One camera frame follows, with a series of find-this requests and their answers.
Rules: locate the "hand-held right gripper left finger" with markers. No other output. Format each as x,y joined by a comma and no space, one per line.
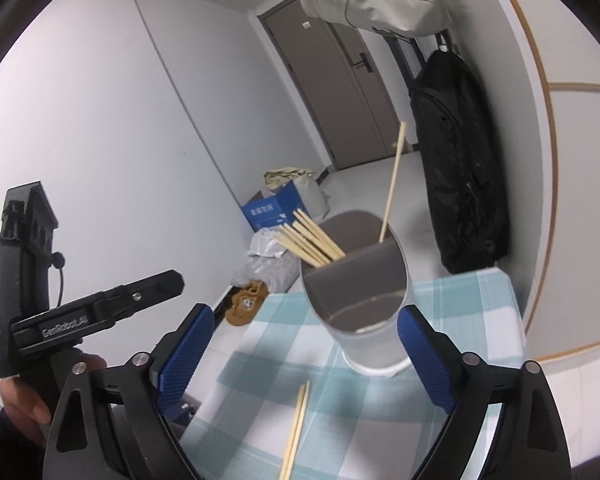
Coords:
185,360

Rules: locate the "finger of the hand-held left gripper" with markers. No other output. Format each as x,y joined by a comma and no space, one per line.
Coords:
135,295

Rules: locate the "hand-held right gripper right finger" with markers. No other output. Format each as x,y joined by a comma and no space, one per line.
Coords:
425,360

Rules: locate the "grey utensil holder cup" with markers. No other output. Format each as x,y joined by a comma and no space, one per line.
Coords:
360,290

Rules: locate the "pale wooden chopstick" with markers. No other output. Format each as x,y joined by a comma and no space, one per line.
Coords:
394,180
299,430
293,430

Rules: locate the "bunch of wooden chopsticks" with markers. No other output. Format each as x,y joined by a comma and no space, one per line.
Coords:
310,245

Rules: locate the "person's left forearm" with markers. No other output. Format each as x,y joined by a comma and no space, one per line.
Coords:
5,452

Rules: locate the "person's left hand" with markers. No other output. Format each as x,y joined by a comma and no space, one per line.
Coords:
25,400

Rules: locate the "teal checked tablecloth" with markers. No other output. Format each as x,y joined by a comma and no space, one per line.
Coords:
260,345

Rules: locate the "brown plush slipper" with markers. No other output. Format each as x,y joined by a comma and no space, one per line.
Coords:
242,307
256,289

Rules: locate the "grey plastic bag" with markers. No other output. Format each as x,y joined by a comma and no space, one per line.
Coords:
267,275

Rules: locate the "white plastic bag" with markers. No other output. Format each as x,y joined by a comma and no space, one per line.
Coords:
267,245

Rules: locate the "blue cardboard box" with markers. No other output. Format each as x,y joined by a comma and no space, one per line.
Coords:
272,210

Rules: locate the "beige cloth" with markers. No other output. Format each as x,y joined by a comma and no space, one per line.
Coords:
282,176

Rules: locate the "black garment bag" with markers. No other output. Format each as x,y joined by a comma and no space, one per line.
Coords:
460,170

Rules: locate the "white sack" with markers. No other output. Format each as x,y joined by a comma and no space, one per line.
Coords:
312,192

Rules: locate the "grey brown door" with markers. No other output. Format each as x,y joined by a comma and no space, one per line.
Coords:
330,85

